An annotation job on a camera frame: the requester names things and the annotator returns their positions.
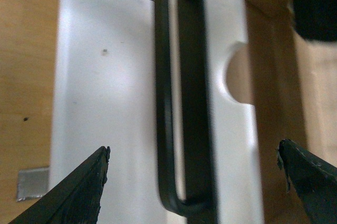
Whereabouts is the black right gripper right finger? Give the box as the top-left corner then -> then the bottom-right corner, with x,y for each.
277,139 -> 336,223

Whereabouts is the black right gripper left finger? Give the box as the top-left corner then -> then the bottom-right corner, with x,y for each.
10,146 -> 111,223

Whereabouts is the white drawer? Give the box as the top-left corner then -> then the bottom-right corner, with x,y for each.
204,0 -> 264,223

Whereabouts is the black drawer handle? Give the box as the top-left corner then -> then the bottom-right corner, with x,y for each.
154,0 -> 217,223

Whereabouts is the wooden drawer cabinet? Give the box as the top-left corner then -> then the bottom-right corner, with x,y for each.
243,0 -> 337,224

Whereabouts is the silver tape patch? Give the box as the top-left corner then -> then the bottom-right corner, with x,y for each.
16,167 -> 49,202

